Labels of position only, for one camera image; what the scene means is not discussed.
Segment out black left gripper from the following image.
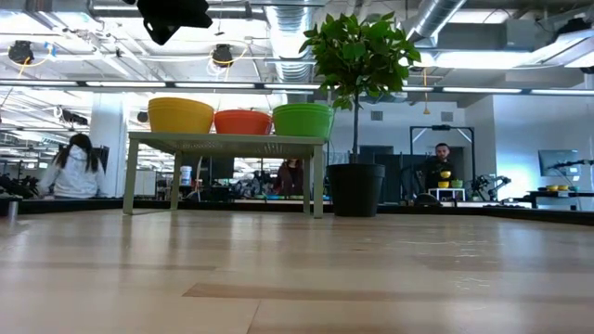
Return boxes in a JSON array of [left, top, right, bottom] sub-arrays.
[[136, 0, 214, 46]]

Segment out white building column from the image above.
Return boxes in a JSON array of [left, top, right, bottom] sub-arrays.
[[90, 92, 129, 199]]

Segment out black ceiling mounted device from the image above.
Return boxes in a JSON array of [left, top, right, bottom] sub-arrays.
[[59, 109, 89, 127]]

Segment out green leafy potted plant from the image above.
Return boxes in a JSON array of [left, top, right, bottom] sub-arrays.
[[299, 12, 422, 165]]

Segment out person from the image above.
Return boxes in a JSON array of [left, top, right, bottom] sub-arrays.
[[37, 133, 109, 199], [417, 142, 460, 192], [273, 158, 305, 196]]

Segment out black plant pot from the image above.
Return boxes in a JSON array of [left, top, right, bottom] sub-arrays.
[[327, 162, 386, 218]]

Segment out small white background table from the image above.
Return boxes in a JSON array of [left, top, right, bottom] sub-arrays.
[[427, 186, 467, 202]]

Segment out grey background monitor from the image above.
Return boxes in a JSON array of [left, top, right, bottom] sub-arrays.
[[537, 148, 581, 178]]

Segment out black background table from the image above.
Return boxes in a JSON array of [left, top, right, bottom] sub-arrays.
[[526, 189, 594, 211]]

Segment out black ceiling cable reel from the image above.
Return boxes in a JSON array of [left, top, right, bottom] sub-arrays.
[[212, 44, 235, 69], [7, 40, 36, 66]]

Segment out long ceiling light rail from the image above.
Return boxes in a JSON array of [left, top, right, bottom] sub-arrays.
[[0, 79, 322, 90], [401, 85, 594, 96]]

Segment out black aluminium table frame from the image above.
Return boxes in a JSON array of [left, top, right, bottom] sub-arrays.
[[0, 198, 594, 227]]

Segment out smooth silver ventilation duct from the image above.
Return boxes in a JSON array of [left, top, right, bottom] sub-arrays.
[[406, 0, 468, 45]]

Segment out yellow hanging cord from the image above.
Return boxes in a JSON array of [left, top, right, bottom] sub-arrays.
[[421, 67, 431, 116]]

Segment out black background rig frame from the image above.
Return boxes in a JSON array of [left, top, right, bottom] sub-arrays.
[[408, 124, 475, 192]]

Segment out grey rectangular air duct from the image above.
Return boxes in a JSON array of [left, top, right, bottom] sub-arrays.
[[435, 21, 511, 51]]

